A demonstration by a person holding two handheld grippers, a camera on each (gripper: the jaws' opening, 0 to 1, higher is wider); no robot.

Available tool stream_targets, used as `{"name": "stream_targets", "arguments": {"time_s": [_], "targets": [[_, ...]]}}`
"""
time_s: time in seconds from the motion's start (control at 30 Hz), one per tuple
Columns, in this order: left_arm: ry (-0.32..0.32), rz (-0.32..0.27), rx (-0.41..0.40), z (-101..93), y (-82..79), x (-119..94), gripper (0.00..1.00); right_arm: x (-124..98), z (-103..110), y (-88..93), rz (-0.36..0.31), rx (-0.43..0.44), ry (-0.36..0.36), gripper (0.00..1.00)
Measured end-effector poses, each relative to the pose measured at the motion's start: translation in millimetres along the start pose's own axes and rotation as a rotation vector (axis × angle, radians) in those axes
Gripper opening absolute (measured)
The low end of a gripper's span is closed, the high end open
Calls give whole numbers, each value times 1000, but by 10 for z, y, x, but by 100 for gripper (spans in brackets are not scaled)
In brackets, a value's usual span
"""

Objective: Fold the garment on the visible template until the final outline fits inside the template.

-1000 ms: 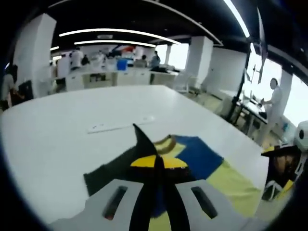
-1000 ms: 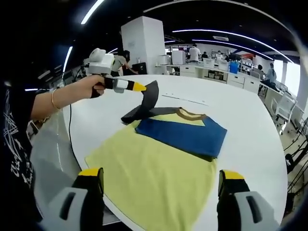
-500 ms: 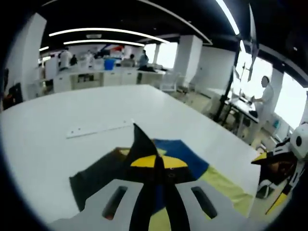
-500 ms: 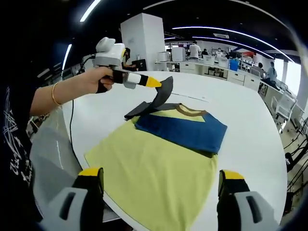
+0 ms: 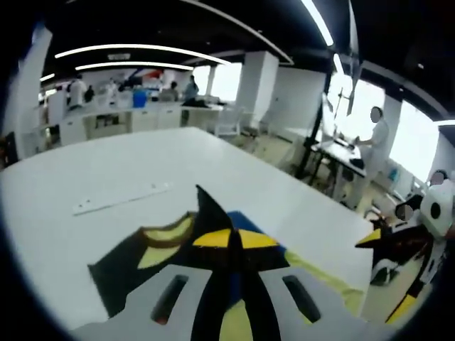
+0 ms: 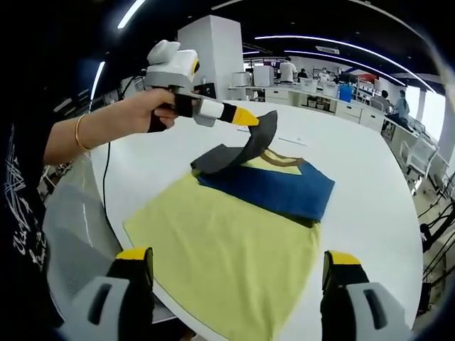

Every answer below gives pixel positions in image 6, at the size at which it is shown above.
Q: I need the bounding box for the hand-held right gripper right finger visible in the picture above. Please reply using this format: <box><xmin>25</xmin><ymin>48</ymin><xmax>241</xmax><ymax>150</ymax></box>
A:
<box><xmin>318</xmin><ymin>250</ymin><xmax>416</xmax><ymax>341</ymax></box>

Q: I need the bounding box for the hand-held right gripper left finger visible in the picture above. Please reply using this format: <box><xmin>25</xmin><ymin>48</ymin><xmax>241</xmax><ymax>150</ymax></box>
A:
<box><xmin>58</xmin><ymin>247</ymin><xmax>157</xmax><ymax>341</ymax></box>

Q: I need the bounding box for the yellow blue grey garment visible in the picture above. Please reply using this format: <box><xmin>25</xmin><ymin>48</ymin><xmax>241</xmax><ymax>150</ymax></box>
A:
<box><xmin>122</xmin><ymin>109</ymin><xmax>336</xmax><ymax>341</ymax></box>

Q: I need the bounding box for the person's left hand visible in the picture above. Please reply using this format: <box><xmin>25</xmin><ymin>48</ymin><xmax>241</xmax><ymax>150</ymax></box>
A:
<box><xmin>118</xmin><ymin>87</ymin><xmax>178</xmax><ymax>135</ymax></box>

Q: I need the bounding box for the wide white pillar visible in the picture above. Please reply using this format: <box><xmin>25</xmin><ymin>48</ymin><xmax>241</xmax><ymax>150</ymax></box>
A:
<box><xmin>177</xmin><ymin>14</ymin><xmax>245</xmax><ymax>102</ymax></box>

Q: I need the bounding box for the white tall cabinet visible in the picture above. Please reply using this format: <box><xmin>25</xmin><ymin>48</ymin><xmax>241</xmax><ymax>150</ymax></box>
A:
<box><xmin>252</xmin><ymin>66</ymin><xmax>275</xmax><ymax>87</ymax></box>

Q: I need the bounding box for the white cabinet row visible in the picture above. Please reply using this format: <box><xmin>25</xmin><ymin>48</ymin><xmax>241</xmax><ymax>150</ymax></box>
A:
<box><xmin>227</xmin><ymin>85</ymin><xmax>387</xmax><ymax>133</ymax></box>

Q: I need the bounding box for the grey mesh chair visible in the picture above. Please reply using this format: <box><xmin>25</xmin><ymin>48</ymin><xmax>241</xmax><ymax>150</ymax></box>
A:
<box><xmin>42</xmin><ymin>156</ymin><xmax>157</xmax><ymax>323</ymax></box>

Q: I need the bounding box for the long ceiling light strip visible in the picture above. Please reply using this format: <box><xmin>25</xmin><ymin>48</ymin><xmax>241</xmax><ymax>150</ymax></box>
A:
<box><xmin>254</xmin><ymin>34</ymin><xmax>408</xmax><ymax>87</ymax></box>

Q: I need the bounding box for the short ceiling light strip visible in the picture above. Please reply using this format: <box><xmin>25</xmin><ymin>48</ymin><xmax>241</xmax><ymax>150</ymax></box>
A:
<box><xmin>284</xmin><ymin>49</ymin><xmax>356</xmax><ymax>68</ymax></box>

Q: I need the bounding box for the black equipment rack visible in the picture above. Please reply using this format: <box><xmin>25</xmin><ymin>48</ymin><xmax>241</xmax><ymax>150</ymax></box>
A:
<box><xmin>418</xmin><ymin>198</ymin><xmax>455</xmax><ymax>285</ymax></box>

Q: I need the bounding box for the gold bangle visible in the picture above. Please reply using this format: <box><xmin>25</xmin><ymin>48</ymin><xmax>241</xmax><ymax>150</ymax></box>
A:
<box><xmin>73</xmin><ymin>113</ymin><xmax>92</xmax><ymax>152</ymax></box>

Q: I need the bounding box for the person's black printed t-shirt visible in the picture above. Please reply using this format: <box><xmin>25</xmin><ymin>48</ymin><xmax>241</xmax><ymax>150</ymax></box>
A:
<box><xmin>0</xmin><ymin>120</ymin><xmax>54</xmax><ymax>320</ymax></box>

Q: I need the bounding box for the white office chair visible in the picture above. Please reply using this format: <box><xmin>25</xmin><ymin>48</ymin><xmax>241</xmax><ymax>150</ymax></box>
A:
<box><xmin>400</xmin><ymin>134</ymin><xmax>449</xmax><ymax>178</ymax></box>

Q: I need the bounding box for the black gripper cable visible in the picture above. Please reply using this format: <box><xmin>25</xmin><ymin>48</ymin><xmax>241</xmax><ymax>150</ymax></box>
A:
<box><xmin>102</xmin><ymin>140</ymin><xmax>112</xmax><ymax>217</ymax></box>

